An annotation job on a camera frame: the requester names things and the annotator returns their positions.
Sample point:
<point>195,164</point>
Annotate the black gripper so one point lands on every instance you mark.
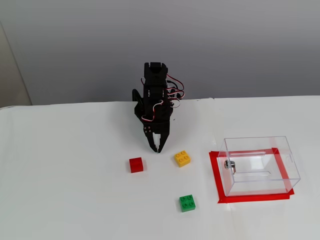
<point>160,129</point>

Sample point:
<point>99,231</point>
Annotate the green lego brick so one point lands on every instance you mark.
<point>187,202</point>

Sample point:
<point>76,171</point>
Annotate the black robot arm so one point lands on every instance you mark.
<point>155,77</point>

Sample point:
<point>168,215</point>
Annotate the yellow lego brick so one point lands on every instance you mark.
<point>183,158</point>

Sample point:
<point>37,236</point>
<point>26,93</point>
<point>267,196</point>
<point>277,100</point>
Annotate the red lego brick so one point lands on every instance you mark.
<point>136,165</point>

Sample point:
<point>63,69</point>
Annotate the transparent plastic box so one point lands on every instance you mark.
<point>260,172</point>

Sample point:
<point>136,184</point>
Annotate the black table clamp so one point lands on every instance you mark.
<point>136,95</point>

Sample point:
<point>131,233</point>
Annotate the silver metal lock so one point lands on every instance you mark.
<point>230,165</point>

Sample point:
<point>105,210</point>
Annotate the red tape frame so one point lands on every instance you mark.
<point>215,175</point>

